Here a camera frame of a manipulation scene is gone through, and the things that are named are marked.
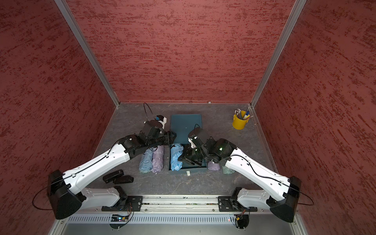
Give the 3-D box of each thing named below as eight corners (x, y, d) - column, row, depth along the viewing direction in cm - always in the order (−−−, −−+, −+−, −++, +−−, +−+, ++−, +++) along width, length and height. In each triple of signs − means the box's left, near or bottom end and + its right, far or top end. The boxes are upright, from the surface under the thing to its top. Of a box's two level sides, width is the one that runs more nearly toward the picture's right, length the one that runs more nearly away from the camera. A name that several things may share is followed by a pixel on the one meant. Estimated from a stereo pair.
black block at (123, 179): (114, 184, 82) (112, 182, 80) (116, 177, 85) (114, 175, 83) (132, 184, 82) (130, 182, 80) (134, 177, 85) (132, 175, 83)
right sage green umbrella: (222, 174, 86) (223, 172, 83) (222, 168, 88) (223, 166, 85) (233, 174, 86) (235, 172, 83) (232, 168, 88) (234, 166, 85)
